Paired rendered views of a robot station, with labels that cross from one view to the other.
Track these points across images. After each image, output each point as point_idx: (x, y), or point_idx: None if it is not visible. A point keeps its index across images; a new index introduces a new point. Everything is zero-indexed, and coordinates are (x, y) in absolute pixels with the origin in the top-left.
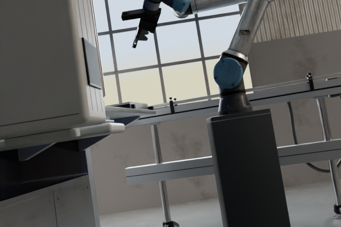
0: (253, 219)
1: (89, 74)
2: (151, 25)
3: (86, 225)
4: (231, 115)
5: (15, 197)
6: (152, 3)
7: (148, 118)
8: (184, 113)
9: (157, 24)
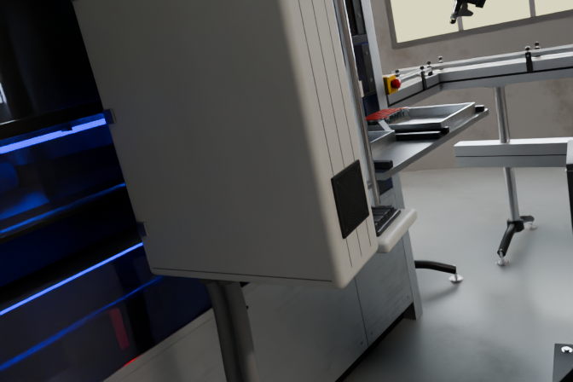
0: None
1: (344, 225)
2: None
3: (390, 251)
4: None
5: None
6: None
7: (489, 78)
8: (550, 73)
9: None
